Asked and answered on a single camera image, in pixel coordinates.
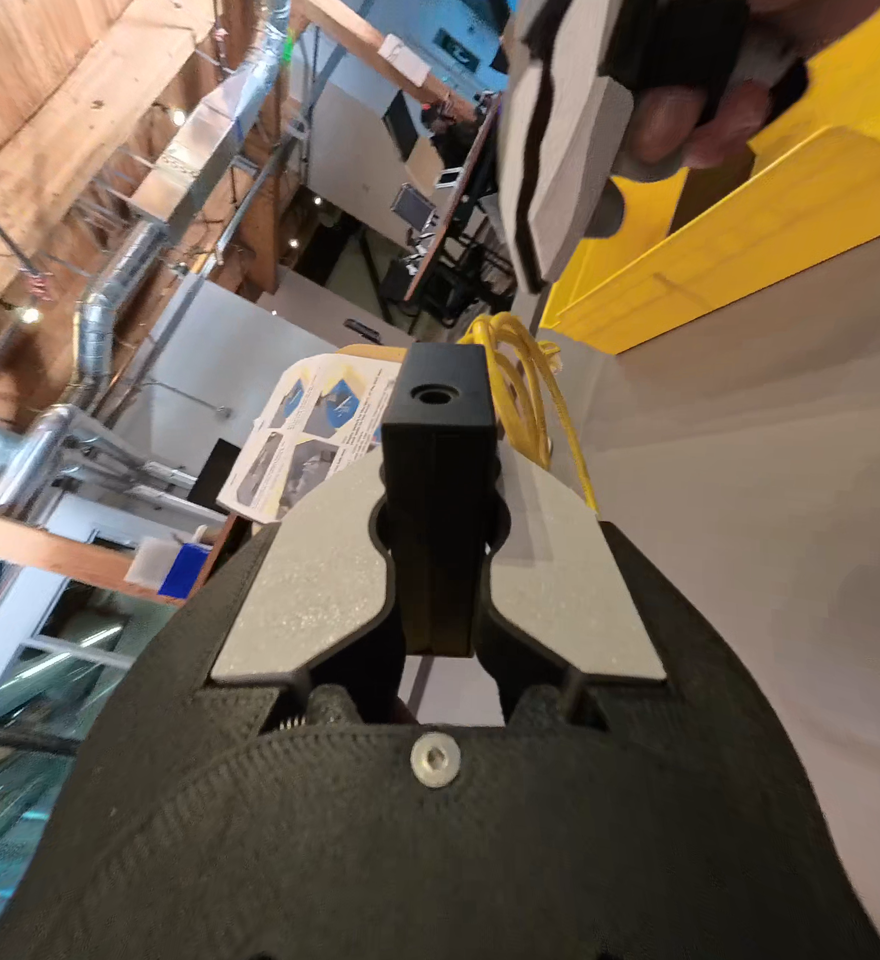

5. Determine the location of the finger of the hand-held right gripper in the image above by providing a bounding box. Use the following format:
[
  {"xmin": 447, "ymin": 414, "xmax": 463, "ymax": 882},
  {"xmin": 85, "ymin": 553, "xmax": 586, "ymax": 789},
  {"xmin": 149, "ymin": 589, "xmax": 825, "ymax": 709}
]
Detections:
[
  {"xmin": 526, "ymin": 0, "xmax": 636, "ymax": 295},
  {"xmin": 497, "ymin": 54, "xmax": 559, "ymax": 295}
]

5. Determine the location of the printed instruction sheet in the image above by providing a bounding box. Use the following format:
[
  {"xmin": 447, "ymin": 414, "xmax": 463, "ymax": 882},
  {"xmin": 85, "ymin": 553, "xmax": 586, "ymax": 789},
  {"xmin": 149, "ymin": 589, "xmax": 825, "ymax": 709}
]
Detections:
[{"xmin": 216, "ymin": 354, "xmax": 403, "ymax": 525}]

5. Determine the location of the blue box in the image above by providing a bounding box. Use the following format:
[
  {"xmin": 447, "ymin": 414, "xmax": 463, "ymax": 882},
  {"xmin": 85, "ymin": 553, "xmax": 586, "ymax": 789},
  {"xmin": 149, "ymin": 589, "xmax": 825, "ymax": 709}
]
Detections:
[{"xmin": 158, "ymin": 543, "xmax": 213, "ymax": 603}]

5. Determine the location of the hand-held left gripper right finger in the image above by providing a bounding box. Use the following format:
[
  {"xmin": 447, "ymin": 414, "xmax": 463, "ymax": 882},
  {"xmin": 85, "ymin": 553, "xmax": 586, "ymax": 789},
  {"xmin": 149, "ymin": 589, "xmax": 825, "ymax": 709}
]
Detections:
[{"xmin": 485, "ymin": 442, "xmax": 669, "ymax": 685}]

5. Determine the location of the black network switch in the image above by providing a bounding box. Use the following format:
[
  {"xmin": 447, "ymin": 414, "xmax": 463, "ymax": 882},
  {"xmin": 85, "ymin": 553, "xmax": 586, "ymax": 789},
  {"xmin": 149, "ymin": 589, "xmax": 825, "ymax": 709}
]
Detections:
[{"xmin": 381, "ymin": 342, "xmax": 499, "ymax": 657}]

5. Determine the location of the pale yellow board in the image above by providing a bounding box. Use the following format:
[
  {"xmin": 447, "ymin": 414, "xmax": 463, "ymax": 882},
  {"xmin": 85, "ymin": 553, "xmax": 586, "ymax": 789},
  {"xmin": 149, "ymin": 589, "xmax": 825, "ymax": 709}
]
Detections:
[{"xmin": 338, "ymin": 343, "xmax": 414, "ymax": 369}]

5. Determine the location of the black monitor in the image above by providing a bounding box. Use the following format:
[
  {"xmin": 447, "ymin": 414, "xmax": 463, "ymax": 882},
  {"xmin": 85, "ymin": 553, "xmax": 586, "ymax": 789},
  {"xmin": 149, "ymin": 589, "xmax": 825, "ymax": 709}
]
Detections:
[{"xmin": 382, "ymin": 90, "xmax": 418, "ymax": 162}]

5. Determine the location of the long wooden office desk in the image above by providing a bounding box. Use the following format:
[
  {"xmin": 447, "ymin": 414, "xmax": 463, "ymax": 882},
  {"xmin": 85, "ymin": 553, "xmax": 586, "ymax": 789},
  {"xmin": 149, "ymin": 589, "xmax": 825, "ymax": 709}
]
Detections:
[{"xmin": 404, "ymin": 93, "xmax": 506, "ymax": 303}]

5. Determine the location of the silver ventilation duct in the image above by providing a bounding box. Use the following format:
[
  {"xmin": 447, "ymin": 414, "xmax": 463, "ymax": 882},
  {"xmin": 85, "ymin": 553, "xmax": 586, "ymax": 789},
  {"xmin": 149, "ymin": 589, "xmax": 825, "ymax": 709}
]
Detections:
[{"xmin": 72, "ymin": 0, "xmax": 294, "ymax": 414}]

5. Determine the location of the grey tablet screen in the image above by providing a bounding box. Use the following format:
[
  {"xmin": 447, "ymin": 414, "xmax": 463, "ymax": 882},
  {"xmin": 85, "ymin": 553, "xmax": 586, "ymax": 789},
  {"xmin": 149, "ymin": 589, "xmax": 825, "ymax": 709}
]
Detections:
[{"xmin": 391, "ymin": 183, "xmax": 435, "ymax": 235}]

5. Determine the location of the white foam block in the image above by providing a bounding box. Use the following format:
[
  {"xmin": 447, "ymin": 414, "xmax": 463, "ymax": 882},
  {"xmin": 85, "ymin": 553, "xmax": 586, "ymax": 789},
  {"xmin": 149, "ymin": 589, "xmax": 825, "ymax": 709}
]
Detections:
[{"xmin": 123, "ymin": 536, "xmax": 186, "ymax": 591}]

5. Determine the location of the yellow plastic bin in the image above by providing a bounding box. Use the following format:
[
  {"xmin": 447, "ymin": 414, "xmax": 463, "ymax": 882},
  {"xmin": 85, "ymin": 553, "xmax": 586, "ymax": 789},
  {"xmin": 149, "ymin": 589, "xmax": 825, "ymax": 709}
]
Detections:
[{"xmin": 541, "ymin": 0, "xmax": 880, "ymax": 355}]

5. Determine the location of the white hanging sign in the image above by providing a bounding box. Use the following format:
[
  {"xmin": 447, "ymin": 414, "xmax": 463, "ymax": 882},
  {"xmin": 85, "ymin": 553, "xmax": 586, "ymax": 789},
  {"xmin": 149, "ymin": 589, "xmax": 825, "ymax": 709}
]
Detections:
[{"xmin": 377, "ymin": 33, "xmax": 433, "ymax": 86}]

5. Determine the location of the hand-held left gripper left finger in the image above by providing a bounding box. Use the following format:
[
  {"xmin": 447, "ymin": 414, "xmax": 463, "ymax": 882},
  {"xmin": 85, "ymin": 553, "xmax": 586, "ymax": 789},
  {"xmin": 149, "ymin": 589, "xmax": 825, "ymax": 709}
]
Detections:
[{"xmin": 209, "ymin": 448, "xmax": 399, "ymax": 685}]

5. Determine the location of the person's right hand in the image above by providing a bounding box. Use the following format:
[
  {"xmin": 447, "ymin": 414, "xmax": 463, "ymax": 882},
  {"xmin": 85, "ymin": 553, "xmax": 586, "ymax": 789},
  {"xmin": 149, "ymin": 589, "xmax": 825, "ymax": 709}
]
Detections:
[{"xmin": 622, "ymin": 0, "xmax": 880, "ymax": 183}]

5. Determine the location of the black square panel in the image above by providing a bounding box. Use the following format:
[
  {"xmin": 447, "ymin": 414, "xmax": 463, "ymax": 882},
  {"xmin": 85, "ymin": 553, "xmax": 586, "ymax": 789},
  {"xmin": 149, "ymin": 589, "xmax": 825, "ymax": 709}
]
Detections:
[{"xmin": 187, "ymin": 437, "xmax": 243, "ymax": 513}]

